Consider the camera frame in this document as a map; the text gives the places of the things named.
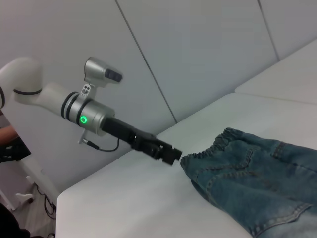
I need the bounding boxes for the person forearm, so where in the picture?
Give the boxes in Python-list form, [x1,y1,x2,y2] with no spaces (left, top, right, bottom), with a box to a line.
[0,125,18,146]

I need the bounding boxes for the black mesh chair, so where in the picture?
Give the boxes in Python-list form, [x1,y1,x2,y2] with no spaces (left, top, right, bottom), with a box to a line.
[0,137,32,164]

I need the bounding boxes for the dark rounded object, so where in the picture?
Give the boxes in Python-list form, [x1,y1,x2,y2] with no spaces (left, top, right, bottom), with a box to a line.
[0,195,31,238]

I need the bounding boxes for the blue denim shorts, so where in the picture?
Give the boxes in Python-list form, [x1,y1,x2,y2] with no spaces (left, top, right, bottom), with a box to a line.
[179,127,317,238]

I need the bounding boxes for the white stand foot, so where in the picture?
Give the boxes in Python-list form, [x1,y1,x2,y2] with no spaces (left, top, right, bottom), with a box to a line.
[15,191,34,204]

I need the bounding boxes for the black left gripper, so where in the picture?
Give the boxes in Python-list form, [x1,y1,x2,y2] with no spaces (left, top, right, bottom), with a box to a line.
[102,117,183,166]

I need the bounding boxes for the black floor cables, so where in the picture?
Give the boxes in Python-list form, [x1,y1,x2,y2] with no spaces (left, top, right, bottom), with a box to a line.
[34,182,57,217]

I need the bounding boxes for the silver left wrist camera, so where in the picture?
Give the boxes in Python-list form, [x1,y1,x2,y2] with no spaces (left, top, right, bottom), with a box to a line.
[78,56,124,100]

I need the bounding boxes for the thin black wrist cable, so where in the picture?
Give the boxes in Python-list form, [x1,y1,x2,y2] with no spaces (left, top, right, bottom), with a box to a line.
[78,129,120,152]

